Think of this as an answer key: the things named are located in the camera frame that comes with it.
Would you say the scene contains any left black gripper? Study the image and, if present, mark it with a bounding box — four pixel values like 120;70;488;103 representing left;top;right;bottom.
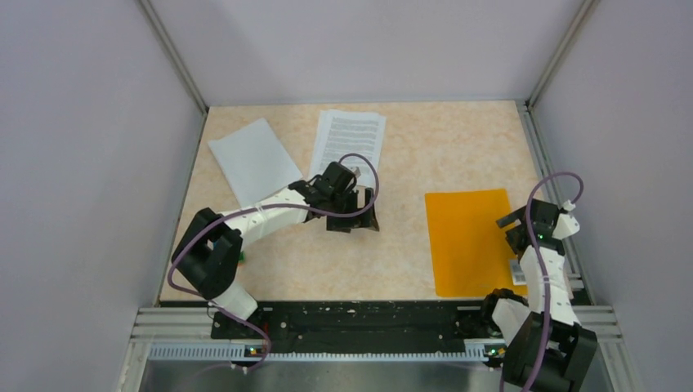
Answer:
327;188;378;234

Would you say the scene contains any orange plastic folder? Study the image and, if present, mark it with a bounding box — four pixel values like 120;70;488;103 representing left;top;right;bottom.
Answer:
425;189;527;298

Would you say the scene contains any printed paper stack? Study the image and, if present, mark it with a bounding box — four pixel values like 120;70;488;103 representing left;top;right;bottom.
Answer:
309;109;387;176

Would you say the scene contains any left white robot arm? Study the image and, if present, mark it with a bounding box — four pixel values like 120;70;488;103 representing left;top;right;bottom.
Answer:
167;160;380;338

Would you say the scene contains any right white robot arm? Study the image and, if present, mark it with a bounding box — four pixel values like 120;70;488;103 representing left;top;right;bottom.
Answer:
479;199;597;391

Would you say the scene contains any barcode sticker label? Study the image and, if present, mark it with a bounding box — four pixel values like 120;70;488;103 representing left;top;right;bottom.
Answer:
508;260;526;286

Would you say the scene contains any blank white paper sheet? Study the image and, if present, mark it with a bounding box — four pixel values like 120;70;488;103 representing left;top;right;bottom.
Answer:
208;118;302;207

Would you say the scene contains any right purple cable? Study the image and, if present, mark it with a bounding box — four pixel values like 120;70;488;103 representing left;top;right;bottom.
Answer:
498;171;586;392

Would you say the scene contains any purple cable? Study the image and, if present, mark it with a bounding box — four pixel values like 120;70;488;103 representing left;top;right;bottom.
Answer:
166;153;381;373
498;171;586;392

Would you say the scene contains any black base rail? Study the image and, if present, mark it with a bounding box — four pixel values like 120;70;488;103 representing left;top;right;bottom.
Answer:
211;288;527;354

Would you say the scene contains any white slotted cable duct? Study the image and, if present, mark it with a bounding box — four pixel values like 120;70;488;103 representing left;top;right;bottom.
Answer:
148;343;488;362

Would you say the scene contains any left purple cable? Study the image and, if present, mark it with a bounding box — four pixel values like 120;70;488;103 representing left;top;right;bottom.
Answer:
166;153;381;373

